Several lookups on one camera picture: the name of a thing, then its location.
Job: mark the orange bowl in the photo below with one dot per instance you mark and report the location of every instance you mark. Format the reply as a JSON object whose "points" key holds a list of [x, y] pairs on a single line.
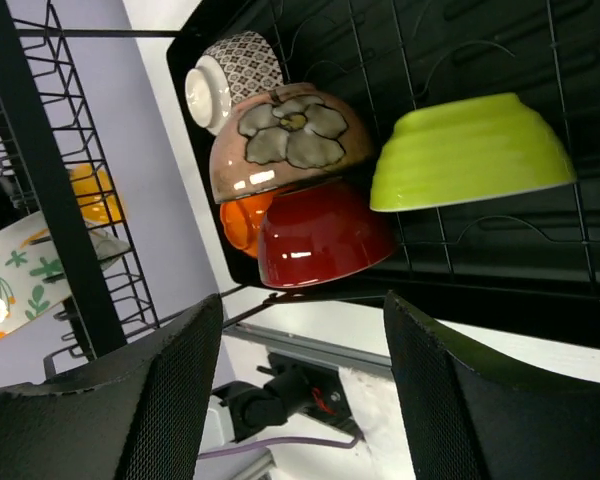
{"points": [[242, 218]]}

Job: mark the red bowl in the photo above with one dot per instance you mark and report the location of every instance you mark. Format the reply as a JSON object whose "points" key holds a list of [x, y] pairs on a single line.
{"points": [[320, 234]]}

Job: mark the black drip tray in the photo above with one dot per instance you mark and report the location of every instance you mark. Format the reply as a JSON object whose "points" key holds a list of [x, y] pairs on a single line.
{"points": [[526, 264]]}

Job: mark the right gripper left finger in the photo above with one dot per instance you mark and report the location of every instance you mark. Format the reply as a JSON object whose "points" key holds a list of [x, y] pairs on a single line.
{"points": [[135, 413]]}

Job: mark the black wire dish rack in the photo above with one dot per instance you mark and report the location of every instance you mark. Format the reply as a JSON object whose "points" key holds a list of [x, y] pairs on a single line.
{"points": [[47, 128]]}

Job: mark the yellow bowl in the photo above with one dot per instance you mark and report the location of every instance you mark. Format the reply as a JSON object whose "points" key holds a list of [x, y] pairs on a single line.
{"points": [[95, 194]]}

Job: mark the white floral bowl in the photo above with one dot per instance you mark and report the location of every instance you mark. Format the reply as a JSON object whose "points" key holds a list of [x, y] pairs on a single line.
{"points": [[31, 274]]}

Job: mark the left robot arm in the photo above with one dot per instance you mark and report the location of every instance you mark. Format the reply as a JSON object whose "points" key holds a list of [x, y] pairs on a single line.
{"points": [[239, 410]]}

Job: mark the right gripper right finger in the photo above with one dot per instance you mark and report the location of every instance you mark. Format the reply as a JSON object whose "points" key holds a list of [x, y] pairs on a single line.
{"points": [[472, 412]]}

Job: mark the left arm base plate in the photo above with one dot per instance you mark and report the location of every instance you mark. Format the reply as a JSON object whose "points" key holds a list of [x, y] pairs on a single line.
{"points": [[325, 395]]}

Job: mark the pink flower bowl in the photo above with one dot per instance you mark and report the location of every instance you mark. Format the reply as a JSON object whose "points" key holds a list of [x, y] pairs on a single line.
{"points": [[288, 135]]}

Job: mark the brown patterned bowl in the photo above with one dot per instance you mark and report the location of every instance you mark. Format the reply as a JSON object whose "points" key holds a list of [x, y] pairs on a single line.
{"points": [[228, 72]]}

